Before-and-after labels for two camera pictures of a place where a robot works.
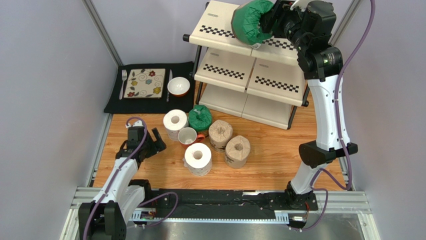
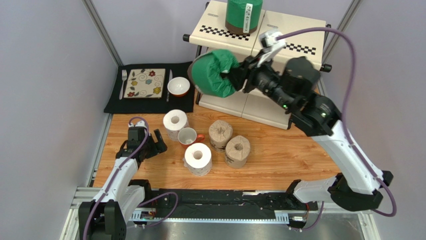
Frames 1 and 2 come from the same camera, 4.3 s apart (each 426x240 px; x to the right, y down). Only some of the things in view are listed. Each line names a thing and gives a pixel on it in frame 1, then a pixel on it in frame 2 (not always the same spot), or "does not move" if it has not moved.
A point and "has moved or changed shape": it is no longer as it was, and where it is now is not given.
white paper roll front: [198, 159] does not move
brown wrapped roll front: [237, 150] does not move
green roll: [200, 118] to [205, 69]
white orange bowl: [178, 86] does not move
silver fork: [124, 74] does not move
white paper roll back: [173, 120] does not move
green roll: [246, 24] has moved or changed shape
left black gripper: [156, 146] does not move
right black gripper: [270, 17] to [248, 73]
